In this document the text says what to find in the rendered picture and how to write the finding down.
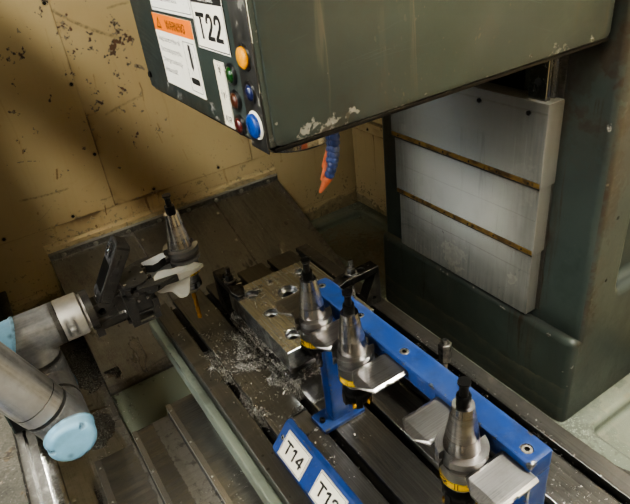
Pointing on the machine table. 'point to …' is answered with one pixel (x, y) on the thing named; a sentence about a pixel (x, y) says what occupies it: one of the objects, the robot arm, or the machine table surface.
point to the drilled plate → (271, 335)
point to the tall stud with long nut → (444, 352)
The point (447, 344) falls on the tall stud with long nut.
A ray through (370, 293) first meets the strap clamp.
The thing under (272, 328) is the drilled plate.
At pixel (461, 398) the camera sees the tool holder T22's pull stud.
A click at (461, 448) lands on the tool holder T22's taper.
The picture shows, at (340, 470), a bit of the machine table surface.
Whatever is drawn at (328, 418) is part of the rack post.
